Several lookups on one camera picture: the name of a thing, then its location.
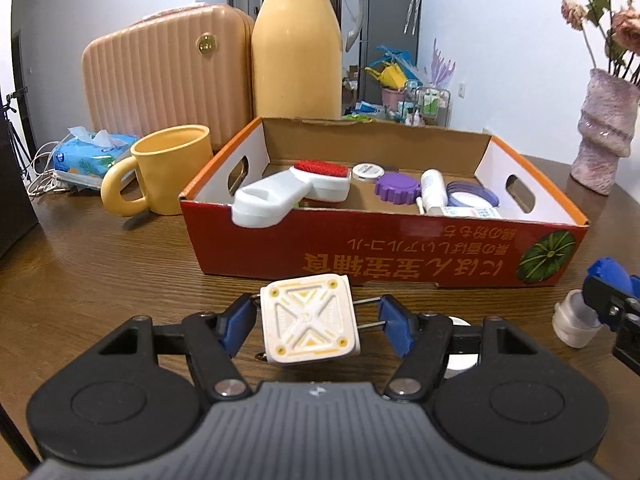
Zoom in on white tape roll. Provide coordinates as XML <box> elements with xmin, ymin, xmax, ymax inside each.
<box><xmin>552</xmin><ymin>289</ymin><xmax>602</xmax><ymax>349</ymax></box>

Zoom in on cream square plug adapter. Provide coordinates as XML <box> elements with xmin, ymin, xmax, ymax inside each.
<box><xmin>256</xmin><ymin>273</ymin><xmax>385</xmax><ymax>366</ymax></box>

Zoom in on red white lint brush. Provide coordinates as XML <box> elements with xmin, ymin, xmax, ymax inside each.
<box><xmin>231</xmin><ymin>160</ymin><xmax>352</xmax><ymax>229</ymax></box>

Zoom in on white spray bottle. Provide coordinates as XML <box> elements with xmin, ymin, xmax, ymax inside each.
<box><xmin>416</xmin><ymin>169</ymin><xmax>448</xmax><ymax>214</ymax></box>

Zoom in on purple scalloped lid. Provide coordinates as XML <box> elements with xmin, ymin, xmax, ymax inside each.
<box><xmin>374</xmin><ymin>171</ymin><xmax>421</xmax><ymax>205</ymax></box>

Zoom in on blue transparent jar lid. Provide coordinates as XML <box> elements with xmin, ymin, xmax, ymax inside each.
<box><xmin>446</xmin><ymin>181</ymin><xmax>500</xmax><ymax>209</ymax></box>

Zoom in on small white round disc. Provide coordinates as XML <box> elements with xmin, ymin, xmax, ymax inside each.
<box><xmin>352</xmin><ymin>162</ymin><xmax>385</xmax><ymax>182</ymax></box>

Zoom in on red cardboard box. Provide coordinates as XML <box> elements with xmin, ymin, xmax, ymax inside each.
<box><xmin>180</xmin><ymin>118</ymin><xmax>588</xmax><ymax>288</ymax></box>

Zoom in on pink textured vase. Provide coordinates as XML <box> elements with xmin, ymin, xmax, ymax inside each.
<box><xmin>570</xmin><ymin>68</ymin><xmax>639</xmax><ymax>196</ymax></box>

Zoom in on yellow mug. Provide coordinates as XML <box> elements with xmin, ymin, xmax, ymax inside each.
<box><xmin>101</xmin><ymin>125</ymin><xmax>214</xmax><ymax>217</ymax></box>

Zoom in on blue tissue pack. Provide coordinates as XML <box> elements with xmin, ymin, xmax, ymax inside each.
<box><xmin>52</xmin><ymin>127</ymin><xmax>139</xmax><ymax>191</ymax></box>

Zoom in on dried pink roses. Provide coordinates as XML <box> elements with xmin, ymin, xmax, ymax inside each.
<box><xmin>561</xmin><ymin>0</ymin><xmax>639</xmax><ymax>87</ymax></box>

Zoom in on yellow watering can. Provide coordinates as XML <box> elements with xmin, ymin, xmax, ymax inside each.
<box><xmin>364</xmin><ymin>62</ymin><xmax>407</xmax><ymax>91</ymax></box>

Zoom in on pink ribbed suitcase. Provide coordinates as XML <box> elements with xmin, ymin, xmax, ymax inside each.
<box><xmin>81</xmin><ymin>4</ymin><xmax>255</xmax><ymax>150</ymax></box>

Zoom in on yellow thermos jug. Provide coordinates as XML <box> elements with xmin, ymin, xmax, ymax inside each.
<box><xmin>252</xmin><ymin>0</ymin><xmax>366</xmax><ymax>120</ymax></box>

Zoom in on grey refrigerator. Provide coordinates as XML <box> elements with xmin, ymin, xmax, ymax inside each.
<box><xmin>358</xmin><ymin>0</ymin><xmax>419</xmax><ymax>104</ymax></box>

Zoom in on wire storage cart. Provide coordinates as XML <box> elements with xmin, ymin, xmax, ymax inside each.
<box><xmin>397</xmin><ymin>80</ymin><xmax>451</xmax><ymax>127</ymax></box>

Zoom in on white cables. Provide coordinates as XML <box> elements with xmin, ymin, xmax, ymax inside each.
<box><xmin>25</xmin><ymin>140</ymin><xmax>66</xmax><ymax>200</ymax></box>

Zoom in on black camera tripod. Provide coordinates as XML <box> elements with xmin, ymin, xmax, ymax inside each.
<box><xmin>2</xmin><ymin>86</ymin><xmax>37</xmax><ymax>172</ymax></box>

